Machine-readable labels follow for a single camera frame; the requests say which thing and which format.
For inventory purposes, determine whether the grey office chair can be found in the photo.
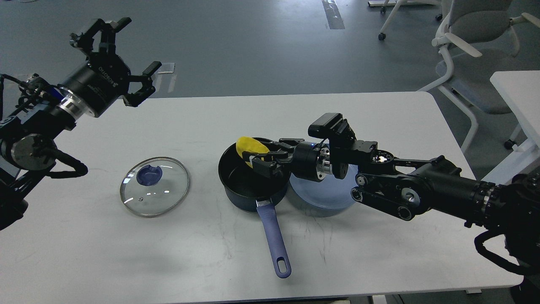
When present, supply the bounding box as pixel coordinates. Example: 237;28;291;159
421;0;539;152

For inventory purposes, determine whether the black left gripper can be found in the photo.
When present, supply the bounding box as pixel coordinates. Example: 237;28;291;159
58;17;162;119

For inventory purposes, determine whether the white chair base with casters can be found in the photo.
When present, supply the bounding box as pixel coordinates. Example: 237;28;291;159
367;0;443;41

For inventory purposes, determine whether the light blue plate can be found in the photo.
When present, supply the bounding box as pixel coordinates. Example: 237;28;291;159
289;147;357;217

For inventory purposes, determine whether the white side table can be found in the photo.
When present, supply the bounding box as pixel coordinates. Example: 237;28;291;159
484;71;540;184

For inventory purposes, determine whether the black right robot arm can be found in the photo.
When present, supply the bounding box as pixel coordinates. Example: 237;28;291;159
236;112;540;304

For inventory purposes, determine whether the dark blue saucepan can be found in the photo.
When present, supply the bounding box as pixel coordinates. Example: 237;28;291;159
218;144;292;278

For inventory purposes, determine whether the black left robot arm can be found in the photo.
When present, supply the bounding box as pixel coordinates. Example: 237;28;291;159
0;17;162;229

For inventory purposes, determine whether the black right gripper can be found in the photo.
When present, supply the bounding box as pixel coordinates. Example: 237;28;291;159
242;138;329;182

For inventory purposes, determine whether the glass pot lid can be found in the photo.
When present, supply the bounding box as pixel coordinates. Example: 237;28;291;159
119;157;191;218

